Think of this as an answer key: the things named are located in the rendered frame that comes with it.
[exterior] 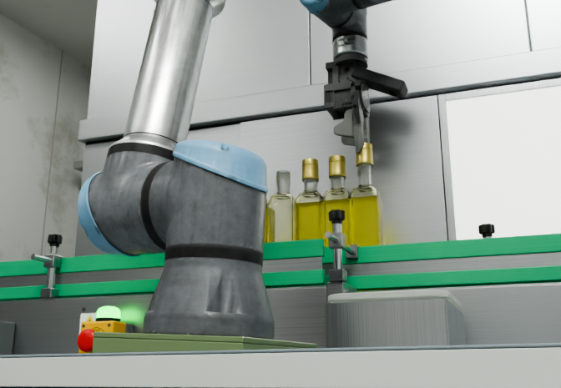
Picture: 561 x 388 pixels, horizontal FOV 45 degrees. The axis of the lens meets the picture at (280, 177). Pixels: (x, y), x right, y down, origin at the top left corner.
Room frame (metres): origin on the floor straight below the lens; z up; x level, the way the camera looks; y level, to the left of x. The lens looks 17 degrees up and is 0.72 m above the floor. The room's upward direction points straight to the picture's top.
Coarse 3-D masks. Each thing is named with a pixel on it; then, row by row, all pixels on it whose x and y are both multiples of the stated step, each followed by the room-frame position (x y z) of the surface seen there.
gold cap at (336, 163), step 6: (330, 156) 1.30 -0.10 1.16; (336, 156) 1.29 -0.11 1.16; (342, 156) 1.30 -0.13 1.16; (330, 162) 1.30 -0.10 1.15; (336, 162) 1.29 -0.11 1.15; (342, 162) 1.30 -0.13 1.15; (330, 168) 1.30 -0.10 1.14; (336, 168) 1.29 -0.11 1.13; (342, 168) 1.30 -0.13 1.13; (330, 174) 1.30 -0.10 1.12; (336, 174) 1.29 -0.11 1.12; (342, 174) 1.30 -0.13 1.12
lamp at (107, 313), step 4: (100, 308) 1.25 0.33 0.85; (104, 308) 1.25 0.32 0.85; (108, 308) 1.25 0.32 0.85; (112, 308) 1.25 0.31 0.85; (116, 308) 1.26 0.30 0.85; (100, 312) 1.25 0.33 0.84; (104, 312) 1.24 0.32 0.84; (108, 312) 1.25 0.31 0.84; (112, 312) 1.25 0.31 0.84; (116, 312) 1.25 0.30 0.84; (96, 316) 1.26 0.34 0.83; (100, 316) 1.25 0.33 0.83; (104, 316) 1.24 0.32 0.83; (108, 316) 1.24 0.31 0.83; (112, 316) 1.25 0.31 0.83; (116, 316) 1.25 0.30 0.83; (96, 320) 1.25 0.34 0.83; (100, 320) 1.25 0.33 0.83; (104, 320) 1.24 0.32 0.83; (108, 320) 1.24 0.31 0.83; (116, 320) 1.25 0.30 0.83
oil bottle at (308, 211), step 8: (304, 192) 1.31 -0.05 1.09; (312, 192) 1.31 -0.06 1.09; (296, 200) 1.31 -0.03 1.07; (304, 200) 1.31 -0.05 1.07; (312, 200) 1.30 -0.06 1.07; (320, 200) 1.30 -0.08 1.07; (296, 208) 1.31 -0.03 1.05; (304, 208) 1.31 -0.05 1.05; (312, 208) 1.30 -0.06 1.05; (320, 208) 1.30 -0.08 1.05; (296, 216) 1.31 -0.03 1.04; (304, 216) 1.31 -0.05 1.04; (312, 216) 1.30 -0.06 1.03; (320, 216) 1.30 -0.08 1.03; (296, 224) 1.31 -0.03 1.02; (304, 224) 1.31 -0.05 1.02; (312, 224) 1.30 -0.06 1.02; (320, 224) 1.30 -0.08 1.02; (296, 232) 1.31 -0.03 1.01; (304, 232) 1.31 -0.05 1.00; (312, 232) 1.30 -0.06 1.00; (320, 232) 1.30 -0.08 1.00
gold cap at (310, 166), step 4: (304, 160) 1.32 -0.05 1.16; (308, 160) 1.31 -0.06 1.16; (312, 160) 1.31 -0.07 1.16; (316, 160) 1.32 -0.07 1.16; (304, 164) 1.32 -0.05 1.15; (308, 164) 1.32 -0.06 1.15; (312, 164) 1.32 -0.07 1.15; (316, 164) 1.32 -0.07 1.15; (304, 168) 1.32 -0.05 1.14; (308, 168) 1.31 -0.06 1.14; (312, 168) 1.31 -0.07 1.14; (316, 168) 1.32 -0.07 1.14; (304, 172) 1.32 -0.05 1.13; (308, 172) 1.31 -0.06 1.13; (312, 172) 1.31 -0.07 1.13; (316, 172) 1.32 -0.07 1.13; (304, 176) 1.32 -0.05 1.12; (308, 176) 1.31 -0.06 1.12; (312, 176) 1.31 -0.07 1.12; (316, 176) 1.32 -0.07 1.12
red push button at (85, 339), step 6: (84, 330) 1.21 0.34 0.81; (90, 330) 1.21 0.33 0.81; (78, 336) 1.21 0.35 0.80; (84, 336) 1.21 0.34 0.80; (90, 336) 1.20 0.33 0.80; (78, 342) 1.21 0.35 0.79; (84, 342) 1.21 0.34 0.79; (90, 342) 1.20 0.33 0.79; (84, 348) 1.21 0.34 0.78; (90, 348) 1.20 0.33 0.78
